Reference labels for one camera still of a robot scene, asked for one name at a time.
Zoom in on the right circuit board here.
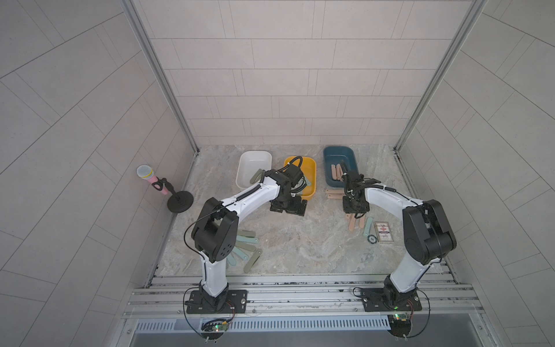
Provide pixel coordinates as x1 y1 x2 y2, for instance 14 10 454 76
387 312 412 339

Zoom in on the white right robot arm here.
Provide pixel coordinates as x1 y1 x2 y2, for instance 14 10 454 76
343 171 457 309

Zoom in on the dark teal storage box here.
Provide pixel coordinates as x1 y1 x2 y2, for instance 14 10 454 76
323 146 358 188

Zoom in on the circuit board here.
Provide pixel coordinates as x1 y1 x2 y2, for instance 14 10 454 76
202 319 230 333
387 312 412 339

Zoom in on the pink toy microphone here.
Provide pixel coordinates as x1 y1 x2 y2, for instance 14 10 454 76
136 164 169 195

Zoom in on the white storage box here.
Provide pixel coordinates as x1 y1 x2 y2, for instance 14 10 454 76
236 150 273 189

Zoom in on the aluminium rail frame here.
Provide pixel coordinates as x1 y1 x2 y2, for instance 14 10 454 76
123 272 484 319

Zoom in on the yellow storage box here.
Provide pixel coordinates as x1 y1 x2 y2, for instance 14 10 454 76
298 156 317 201

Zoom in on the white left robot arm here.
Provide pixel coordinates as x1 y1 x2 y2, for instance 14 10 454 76
191 156 307 311

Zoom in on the olive folding knife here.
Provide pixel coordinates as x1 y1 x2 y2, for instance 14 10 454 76
236 241 257 252
249 169 264 184
238 230 256 238
244 249 262 274

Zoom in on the small printed card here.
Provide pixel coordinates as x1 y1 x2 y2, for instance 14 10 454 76
374 221 394 243

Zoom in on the black microphone stand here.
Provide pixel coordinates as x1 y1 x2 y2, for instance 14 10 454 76
151 178 194 213

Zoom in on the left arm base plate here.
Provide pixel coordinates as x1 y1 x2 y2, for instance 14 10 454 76
185 289 248 315

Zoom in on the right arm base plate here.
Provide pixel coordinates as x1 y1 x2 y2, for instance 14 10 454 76
359 287 422 312

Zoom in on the left circuit board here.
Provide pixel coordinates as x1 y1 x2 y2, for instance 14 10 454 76
202 319 230 333

